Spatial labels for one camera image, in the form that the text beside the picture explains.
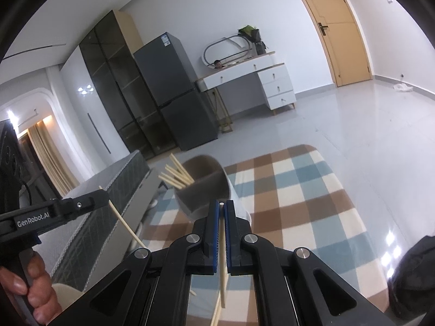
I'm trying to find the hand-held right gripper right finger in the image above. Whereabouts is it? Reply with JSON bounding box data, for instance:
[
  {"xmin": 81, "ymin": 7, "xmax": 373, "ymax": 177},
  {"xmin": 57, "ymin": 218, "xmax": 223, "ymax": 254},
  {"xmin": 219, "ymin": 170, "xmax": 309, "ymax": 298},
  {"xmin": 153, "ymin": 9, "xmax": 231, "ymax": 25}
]
[{"xmin": 225, "ymin": 200, "xmax": 396, "ymax": 326}]

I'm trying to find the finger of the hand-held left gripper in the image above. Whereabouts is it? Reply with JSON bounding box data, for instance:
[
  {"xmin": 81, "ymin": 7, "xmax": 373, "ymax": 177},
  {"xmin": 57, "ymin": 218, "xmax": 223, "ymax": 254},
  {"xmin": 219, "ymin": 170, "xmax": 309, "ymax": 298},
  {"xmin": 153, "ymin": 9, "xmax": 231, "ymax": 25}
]
[{"xmin": 56, "ymin": 190, "xmax": 110, "ymax": 223}]

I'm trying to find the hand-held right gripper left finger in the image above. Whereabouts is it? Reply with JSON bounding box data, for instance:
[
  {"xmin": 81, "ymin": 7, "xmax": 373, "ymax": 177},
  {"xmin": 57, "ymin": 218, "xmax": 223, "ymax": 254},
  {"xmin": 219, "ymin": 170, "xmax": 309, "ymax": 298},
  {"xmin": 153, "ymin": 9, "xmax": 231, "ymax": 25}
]
[{"xmin": 51, "ymin": 200, "xmax": 221, "ymax": 326}]

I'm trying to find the single bamboo chopstick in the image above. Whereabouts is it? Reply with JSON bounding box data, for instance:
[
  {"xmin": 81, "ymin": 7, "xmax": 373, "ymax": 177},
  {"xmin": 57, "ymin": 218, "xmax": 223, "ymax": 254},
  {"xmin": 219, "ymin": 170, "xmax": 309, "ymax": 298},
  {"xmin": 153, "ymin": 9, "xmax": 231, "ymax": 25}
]
[
  {"xmin": 211, "ymin": 295, "xmax": 221, "ymax": 326},
  {"xmin": 98, "ymin": 185, "xmax": 147, "ymax": 249},
  {"xmin": 218, "ymin": 202, "xmax": 229, "ymax": 309}
]

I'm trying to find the grey divided utensil holder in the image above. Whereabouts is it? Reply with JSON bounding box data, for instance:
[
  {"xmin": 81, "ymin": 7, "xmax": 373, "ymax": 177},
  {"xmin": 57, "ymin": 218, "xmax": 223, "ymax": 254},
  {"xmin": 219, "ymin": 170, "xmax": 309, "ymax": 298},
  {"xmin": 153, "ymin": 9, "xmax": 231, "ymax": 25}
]
[{"xmin": 173, "ymin": 154, "xmax": 253, "ymax": 225}]

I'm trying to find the bundle of bamboo chopsticks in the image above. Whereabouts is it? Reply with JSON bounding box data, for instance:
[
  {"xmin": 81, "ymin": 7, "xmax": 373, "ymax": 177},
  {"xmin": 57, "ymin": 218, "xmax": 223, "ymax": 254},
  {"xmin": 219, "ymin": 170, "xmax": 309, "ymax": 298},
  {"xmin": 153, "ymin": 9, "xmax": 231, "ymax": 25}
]
[{"xmin": 158, "ymin": 153, "xmax": 196, "ymax": 190}]

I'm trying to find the person's left hand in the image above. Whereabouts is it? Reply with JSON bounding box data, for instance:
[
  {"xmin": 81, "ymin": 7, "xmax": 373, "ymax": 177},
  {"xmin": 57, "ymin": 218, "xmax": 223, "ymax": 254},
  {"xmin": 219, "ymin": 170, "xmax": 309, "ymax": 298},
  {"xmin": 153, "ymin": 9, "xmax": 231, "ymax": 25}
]
[{"xmin": 0, "ymin": 252, "xmax": 63, "ymax": 325}]

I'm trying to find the grey quilted mattress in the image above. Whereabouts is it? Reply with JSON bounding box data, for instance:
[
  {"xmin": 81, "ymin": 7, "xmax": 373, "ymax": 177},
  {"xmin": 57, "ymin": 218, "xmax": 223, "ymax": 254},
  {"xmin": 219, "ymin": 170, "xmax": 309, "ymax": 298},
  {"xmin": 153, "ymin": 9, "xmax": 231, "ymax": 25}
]
[{"xmin": 51, "ymin": 149, "xmax": 152, "ymax": 289}]

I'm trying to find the beige curtain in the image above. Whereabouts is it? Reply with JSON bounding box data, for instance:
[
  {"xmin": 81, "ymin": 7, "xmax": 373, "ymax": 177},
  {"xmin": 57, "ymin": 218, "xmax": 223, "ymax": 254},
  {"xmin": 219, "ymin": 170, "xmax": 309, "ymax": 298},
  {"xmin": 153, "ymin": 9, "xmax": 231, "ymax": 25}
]
[{"xmin": 18, "ymin": 115, "xmax": 80, "ymax": 198}]

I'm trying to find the white wardrobe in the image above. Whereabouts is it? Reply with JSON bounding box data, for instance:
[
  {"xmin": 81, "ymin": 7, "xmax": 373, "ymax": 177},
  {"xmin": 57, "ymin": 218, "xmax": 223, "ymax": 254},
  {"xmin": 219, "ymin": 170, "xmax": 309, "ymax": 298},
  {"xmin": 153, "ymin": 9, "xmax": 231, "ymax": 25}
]
[{"xmin": 59, "ymin": 46, "xmax": 130, "ymax": 184}]

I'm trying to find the checked blue brown rug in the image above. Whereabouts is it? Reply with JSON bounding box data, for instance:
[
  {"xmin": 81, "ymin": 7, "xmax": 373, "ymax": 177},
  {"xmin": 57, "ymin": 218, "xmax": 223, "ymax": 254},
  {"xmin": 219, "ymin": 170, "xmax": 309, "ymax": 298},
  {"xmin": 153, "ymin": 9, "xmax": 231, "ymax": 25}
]
[{"xmin": 136, "ymin": 144, "xmax": 390, "ymax": 313}]

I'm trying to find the dark glass cabinet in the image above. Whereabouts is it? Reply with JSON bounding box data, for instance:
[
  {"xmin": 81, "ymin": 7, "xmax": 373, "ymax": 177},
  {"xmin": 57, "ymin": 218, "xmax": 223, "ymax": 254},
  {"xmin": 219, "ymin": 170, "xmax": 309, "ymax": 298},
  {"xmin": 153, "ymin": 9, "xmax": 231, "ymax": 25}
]
[{"xmin": 79, "ymin": 10, "xmax": 179, "ymax": 160}]

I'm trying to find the dark grey fridge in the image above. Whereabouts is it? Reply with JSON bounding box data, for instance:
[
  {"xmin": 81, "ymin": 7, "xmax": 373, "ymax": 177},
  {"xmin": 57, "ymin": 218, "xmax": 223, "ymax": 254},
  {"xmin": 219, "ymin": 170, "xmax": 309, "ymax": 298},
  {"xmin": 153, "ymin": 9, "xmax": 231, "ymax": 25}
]
[{"xmin": 132, "ymin": 32, "xmax": 219, "ymax": 152}]

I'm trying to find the white dressing table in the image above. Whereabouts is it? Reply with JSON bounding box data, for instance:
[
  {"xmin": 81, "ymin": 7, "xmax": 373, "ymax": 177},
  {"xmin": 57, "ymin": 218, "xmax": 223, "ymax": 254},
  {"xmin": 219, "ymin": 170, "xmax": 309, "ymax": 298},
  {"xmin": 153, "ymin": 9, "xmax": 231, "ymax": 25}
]
[{"xmin": 195, "ymin": 52, "xmax": 297, "ymax": 116}]

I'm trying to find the black bag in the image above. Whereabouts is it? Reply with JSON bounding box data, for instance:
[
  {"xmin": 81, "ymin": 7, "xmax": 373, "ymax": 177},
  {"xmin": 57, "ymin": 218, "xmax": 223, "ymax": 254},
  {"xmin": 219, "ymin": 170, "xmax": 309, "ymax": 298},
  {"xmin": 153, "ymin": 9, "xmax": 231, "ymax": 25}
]
[{"xmin": 387, "ymin": 234, "xmax": 435, "ymax": 320}]

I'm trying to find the oval mirror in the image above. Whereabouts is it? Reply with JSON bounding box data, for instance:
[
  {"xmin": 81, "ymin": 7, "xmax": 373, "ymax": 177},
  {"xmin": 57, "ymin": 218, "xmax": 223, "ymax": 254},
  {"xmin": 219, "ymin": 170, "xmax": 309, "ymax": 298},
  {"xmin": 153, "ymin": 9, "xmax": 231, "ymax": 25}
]
[{"xmin": 203, "ymin": 36, "xmax": 255, "ymax": 67}]

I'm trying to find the potted green plant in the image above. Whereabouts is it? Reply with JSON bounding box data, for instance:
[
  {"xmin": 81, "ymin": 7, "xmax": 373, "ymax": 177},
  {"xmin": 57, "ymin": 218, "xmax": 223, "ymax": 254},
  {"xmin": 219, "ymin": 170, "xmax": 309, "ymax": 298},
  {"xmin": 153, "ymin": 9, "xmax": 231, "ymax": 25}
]
[{"xmin": 237, "ymin": 24, "xmax": 267, "ymax": 55}]

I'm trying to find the yellow wooden door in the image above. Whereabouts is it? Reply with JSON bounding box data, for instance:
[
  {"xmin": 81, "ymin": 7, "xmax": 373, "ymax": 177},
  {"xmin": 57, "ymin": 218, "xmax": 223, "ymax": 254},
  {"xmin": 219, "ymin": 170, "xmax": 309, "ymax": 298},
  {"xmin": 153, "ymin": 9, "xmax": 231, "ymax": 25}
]
[{"xmin": 285, "ymin": 0, "xmax": 371, "ymax": 87}]

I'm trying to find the gold frame stool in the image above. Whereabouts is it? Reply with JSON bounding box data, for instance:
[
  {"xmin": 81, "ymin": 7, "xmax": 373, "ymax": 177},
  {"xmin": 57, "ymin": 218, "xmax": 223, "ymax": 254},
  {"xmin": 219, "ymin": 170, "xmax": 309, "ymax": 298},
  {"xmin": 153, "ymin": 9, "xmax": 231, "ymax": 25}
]
[{"xmin": 211, "ymin": 86, "xmax": 233, "ymax": 133}]

